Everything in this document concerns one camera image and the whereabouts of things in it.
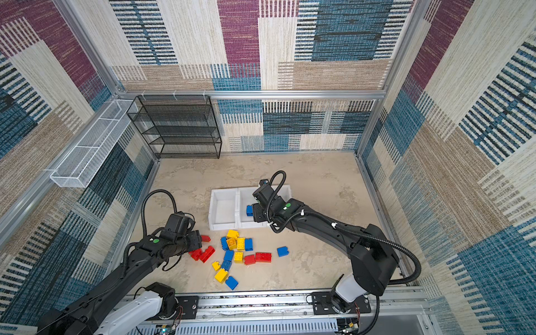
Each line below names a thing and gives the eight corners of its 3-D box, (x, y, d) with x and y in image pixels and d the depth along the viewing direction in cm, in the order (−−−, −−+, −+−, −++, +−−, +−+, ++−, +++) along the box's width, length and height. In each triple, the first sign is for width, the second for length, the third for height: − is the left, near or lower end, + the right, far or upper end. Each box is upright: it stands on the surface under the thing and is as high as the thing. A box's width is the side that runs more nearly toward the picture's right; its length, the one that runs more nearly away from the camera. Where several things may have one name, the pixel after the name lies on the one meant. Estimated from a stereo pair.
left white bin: (209, 232, 94) (204, 223, 87) (215, 198, 105) (212, 188, 99) (238, 232, 94) (236, 223, 87) (242, 198, 105) (240, 188, 99)
